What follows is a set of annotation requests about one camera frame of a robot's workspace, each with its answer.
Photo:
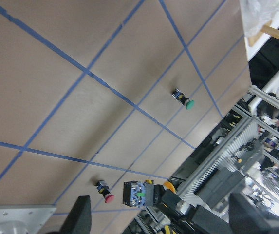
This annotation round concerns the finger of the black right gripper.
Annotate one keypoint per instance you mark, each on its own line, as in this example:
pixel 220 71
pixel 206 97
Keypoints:
pixel 167 201

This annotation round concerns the red push button switch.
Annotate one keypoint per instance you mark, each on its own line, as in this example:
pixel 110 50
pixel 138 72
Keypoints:
pixel 104 190

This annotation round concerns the green push button switch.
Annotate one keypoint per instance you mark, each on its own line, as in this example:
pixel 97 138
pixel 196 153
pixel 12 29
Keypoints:
pixel 184 100

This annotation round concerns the clear plastic bag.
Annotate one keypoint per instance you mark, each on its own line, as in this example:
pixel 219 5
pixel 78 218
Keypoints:
pixel 256 13

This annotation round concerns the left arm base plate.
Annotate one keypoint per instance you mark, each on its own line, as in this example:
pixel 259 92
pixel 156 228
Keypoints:
pixel 24 219

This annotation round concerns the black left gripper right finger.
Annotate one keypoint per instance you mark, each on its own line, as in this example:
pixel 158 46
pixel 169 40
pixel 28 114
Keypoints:
pixel 244 218

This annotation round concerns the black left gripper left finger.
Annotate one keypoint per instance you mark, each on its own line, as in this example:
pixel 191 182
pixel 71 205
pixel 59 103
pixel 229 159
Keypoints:
pixel 79 219

